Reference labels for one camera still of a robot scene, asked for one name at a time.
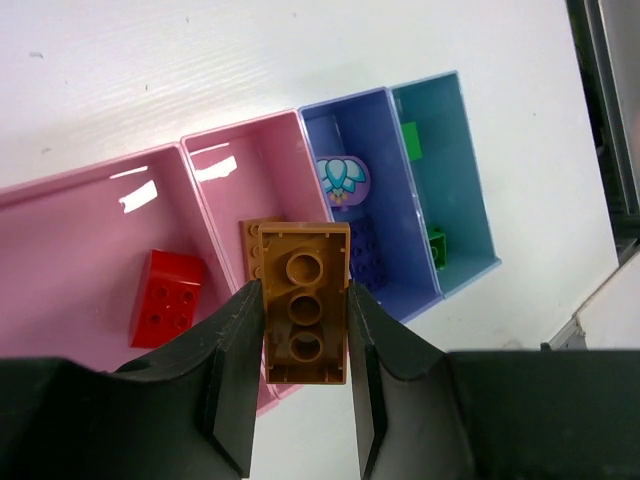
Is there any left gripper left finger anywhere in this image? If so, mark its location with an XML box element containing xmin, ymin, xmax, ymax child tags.
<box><xmin>1</xmin><ymin>281</ymin><xmax>264</xmax><ymax>479</ymax></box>

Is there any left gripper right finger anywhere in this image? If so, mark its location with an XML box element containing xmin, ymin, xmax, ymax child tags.
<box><xmin>347</xmin><ymin>283</ymin><xmax>639</xmax><ymax>479</ymax></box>

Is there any red flower lego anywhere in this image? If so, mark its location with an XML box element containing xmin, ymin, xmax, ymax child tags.
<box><xmin>129</xmin><ymin>249</ymin><xmax>206</xmax><ymax>349</ymax></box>

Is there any dark green lego brick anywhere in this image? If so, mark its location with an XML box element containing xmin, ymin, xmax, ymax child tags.
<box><xmin>427</xmin><ymin>226</ymin><xmax>448</xmax><ymax>270</ymax></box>

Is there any orange lego brick from stack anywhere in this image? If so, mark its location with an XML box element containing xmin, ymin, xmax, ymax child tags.
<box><xmin>258</xmin><ymin>222</ymin><xmax>351</xmax><ymax>385</ymax></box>

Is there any purple paw print lego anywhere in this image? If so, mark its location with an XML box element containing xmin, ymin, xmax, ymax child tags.
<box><xmin>316</xmin><ymin>156</ymin><xmax>372</xmax><ymax>210</ymax></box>

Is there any long green lego plate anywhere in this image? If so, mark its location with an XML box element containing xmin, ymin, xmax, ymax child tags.
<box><xmin>401</xmin><ymin>122</ymin><xmax>423</xmax><ymax>161</ymax></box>

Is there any purple lego brick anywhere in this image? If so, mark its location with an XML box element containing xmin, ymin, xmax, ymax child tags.
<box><xmin>350</xmin><ymin>215</ymin><xmax>388</xmax><ymax>292</ymax></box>

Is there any large pink bin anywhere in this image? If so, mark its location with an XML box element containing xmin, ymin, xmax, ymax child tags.
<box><xmin>0</xmin><ymin>142</ymin><xmax>281</xmax><ymax>419</ymax></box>

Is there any right light blue bin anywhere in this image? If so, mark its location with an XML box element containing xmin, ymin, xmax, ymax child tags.
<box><xmin>391</xmin><ymin>72</ymin><xmax>500</xmax><ymax>297</ymax></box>

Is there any small pink bin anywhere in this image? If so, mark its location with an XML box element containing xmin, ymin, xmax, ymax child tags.
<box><xmin>179</xmin><ymin>109</ymin><xmax>331</xmax><ymax>401</ymax></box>

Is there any dark blue bin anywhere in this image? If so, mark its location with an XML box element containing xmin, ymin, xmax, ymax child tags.
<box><xmin>299</xmin><ymin>88</ymin><xmax>442</xmax><ymax>322</ymax></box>

